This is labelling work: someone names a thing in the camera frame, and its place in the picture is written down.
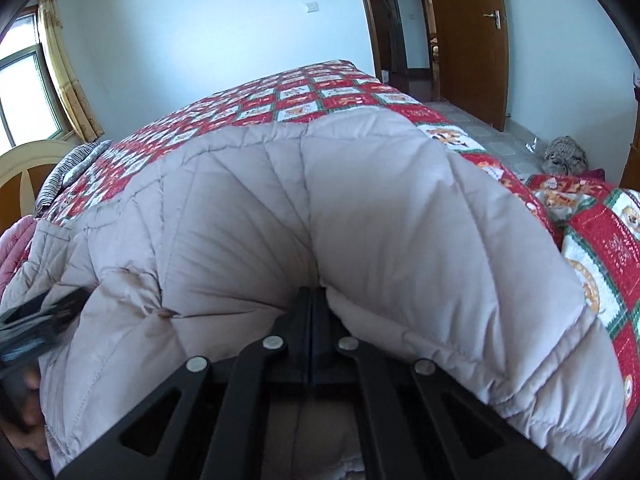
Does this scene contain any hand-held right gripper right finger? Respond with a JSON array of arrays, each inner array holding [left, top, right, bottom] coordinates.
[[313, 290, 571, 480]]

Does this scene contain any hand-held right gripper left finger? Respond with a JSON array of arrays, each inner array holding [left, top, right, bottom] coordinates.
[[55, 287, 313, 480]]

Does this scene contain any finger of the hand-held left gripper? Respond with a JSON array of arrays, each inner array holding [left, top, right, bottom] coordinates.
[[0, 315, 81, 363], [0, 287, 91, 328]]

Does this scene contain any beige quilted down jacket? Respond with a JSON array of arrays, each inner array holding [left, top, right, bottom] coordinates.
[[0, 107, 628, 480]]

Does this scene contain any person's left hand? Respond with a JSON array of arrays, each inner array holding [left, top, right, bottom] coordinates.
[[14, 371, 50, 462]]

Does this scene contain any pink quilt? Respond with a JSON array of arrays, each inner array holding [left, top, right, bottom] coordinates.
[[0, 217, 38, 291]]

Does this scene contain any cream wooden headboard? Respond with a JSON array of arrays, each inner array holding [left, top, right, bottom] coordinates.
[[0, 140, 76, 231]]

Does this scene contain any striped pillow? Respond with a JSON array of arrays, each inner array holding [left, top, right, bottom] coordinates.
[[35, 140, 113, 208]]

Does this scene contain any window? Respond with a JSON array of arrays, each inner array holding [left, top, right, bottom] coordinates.
[[0, 10, 63, 153]]

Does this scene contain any yellow curtain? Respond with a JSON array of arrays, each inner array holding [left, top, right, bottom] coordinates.
[[39, 0, 103, 143]]

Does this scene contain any grey knitted cloth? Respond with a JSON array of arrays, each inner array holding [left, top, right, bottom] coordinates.
[[542, 136, 588, 175]]

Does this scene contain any brown wooden door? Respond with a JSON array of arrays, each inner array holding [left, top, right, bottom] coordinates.
[[424, 0, 510, 132]]

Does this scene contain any brown door frame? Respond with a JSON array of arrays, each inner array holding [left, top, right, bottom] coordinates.
[[352, 0, 441, 101]]

